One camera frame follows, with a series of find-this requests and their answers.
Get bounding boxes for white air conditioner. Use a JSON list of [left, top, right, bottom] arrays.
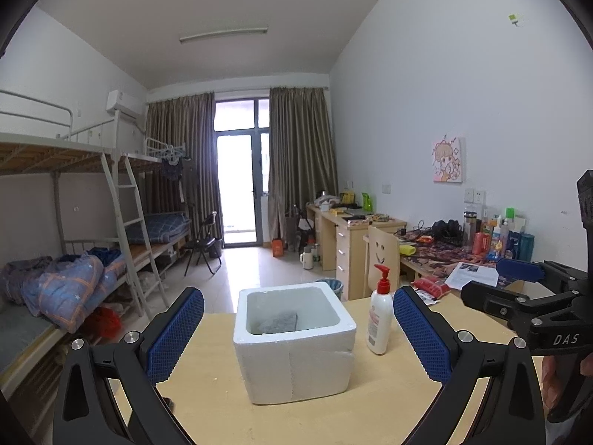
[[106, 90, 142, 117]]

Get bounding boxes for cartoon wall poster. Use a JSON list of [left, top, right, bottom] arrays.
[[432, 135, 466, 184]]

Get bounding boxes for white lotion pump bottle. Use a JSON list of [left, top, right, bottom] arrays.
[[366, 264, 395, 357]]

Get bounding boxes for black folding chair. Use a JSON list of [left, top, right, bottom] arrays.
[[185, 212, 223, 276]]

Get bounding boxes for brown curtain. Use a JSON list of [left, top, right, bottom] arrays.
[[146, 93, 223, 247], [269, 86, 339, 243]]

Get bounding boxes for small metal bunk bed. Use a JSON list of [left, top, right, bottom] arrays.
[[120, 136, 193, 266]]

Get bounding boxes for wooden smiley chair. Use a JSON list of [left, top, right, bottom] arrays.
[[367, 225, 402, 289]]

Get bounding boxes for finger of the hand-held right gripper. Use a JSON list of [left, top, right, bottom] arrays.
[[461, 280, 568, 334], [496, 258, 587, 295]]

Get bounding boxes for patterned desk mat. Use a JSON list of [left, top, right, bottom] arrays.
[[398, 236, 533, 280]]

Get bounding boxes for black trolley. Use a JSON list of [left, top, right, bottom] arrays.
[[285, 204, 316, 254]]

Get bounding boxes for black headphones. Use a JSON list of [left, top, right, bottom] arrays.
[[431, 220, 463, 242]]

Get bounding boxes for wooden desk with drawers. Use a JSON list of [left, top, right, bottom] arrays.
[[307, 204, 409, 300]]

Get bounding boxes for white pot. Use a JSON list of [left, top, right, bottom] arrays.
[[314, 192, 342, 212]]

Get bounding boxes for person's right hand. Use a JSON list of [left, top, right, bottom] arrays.
[[541, 355, 561, 411]]

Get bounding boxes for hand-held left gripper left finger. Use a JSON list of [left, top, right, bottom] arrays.
[[52, 286, 205, 445]]

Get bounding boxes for red snack packet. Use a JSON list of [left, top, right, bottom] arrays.
[[412, 277, 450, 298]]

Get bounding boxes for blue lined trash bin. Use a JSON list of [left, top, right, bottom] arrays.
[[316, 278, 345, 302]]

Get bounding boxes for hanging dark clothes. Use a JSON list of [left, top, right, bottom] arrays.
[[160, 158, 186, 182]]

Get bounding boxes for glass balcony door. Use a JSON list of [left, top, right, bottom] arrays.
[[214, 97, 272, 244]]

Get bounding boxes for red net bag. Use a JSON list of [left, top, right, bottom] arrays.
[[86, 306, 122, 342]]

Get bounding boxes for grey sock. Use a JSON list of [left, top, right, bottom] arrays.
[[256, 310, 298, 336]]

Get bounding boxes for printed paper sheet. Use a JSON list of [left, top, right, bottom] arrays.
[[445, 262, 501, 289]]

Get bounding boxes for dark blue blanket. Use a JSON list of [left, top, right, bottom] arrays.
[[88, 247, 122, 265]]

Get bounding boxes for blue checked bedding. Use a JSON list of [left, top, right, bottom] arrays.
[[126, 212, 192, 245]]

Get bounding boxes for grey purple quilt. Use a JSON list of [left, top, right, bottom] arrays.
[[0, 256, 61, 305]]

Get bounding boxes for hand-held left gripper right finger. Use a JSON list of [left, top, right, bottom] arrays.
[[393, 286, 547, 445]]

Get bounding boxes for ceiling tube light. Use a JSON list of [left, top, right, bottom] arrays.
[[180, 26, 268, 44]]

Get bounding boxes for blue orange striped quilt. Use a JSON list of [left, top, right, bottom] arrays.
[[21, 253, 129, 333]]

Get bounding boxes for row of toiletry bottles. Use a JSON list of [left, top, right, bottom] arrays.
[[463, 206, 536, 263]]

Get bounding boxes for large metal bunk bed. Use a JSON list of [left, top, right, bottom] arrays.
[[0, 90, 170, 399]]

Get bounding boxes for white bunk bed ladder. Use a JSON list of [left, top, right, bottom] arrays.
[[101, 153, 169, 319]]

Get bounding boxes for white foam box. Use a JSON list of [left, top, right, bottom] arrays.
[[233, 282, 357, 405]]

